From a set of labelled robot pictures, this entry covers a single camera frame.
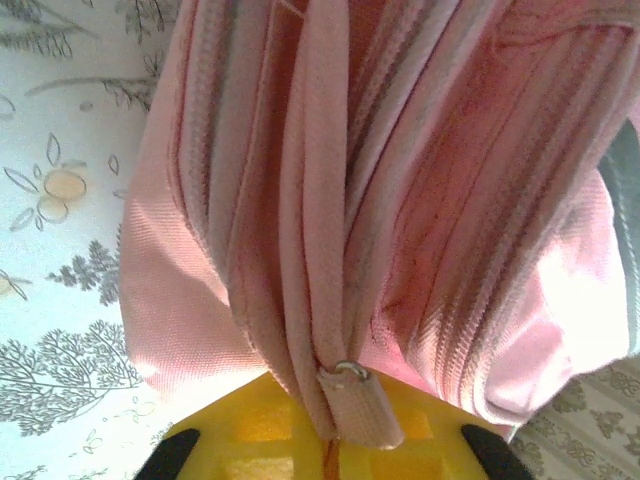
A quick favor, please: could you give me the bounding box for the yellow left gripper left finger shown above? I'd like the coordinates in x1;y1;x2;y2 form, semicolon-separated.
139;374;332;480

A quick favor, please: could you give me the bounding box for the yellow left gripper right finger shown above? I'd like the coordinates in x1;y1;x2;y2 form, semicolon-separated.
339;372;536;480

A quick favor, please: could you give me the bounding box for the pink backpack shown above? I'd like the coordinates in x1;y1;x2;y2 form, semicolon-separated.
119;0;640;449

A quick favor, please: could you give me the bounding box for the floral tablecloth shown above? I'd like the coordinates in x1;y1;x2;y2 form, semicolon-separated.
0;0;181;480

